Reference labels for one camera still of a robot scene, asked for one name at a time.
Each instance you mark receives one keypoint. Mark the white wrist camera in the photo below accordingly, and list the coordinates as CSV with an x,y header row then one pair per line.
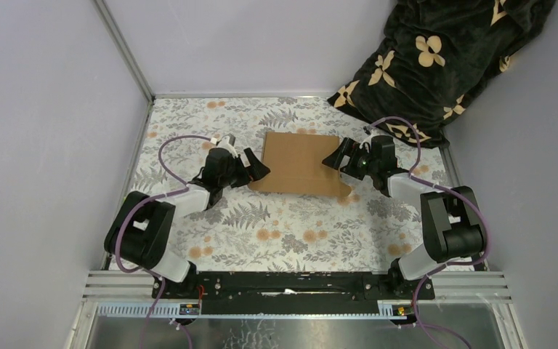
x,y
227,142
367,141

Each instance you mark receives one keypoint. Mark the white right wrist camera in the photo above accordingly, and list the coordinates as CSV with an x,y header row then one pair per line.
x,y
367,141

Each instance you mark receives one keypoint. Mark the aluminium frame rails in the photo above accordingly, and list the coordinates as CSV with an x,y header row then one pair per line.
x,y
120,294

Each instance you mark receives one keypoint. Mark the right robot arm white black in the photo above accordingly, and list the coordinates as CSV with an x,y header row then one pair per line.
x,y
450,225

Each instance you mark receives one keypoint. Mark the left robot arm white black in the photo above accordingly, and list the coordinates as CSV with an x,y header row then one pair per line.
x,y
139,235

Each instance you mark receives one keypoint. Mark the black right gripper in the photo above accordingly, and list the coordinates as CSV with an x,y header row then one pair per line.
x,y
345,149

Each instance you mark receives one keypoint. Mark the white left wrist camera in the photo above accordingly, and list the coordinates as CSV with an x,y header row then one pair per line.
x,y
227,142

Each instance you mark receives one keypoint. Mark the black floral blanket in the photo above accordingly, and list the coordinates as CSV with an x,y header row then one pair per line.
x,y
435,59

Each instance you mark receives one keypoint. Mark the brown cardboard box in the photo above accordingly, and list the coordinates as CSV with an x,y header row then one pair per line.
x,y
296,165

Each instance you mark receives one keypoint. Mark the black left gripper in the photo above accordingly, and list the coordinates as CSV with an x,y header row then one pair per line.
x,y
255,171

